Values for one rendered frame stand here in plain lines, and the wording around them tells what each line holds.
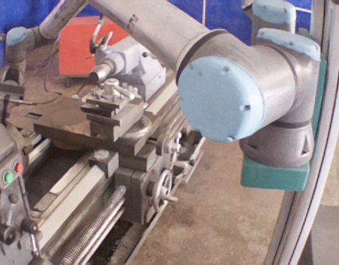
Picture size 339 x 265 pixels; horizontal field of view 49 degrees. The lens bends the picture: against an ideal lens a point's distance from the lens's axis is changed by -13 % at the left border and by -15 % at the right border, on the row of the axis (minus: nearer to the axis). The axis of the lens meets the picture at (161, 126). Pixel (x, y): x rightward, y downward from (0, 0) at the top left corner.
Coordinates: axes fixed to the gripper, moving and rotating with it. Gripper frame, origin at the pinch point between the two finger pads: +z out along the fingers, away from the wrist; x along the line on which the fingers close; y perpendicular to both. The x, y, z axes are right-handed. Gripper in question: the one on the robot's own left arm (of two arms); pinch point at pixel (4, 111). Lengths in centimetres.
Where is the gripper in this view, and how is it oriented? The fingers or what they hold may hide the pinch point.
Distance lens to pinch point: 145.4
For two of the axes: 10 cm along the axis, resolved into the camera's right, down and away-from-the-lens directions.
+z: 1.6, 6.4, -7.5
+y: -3.4, 7.5, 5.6
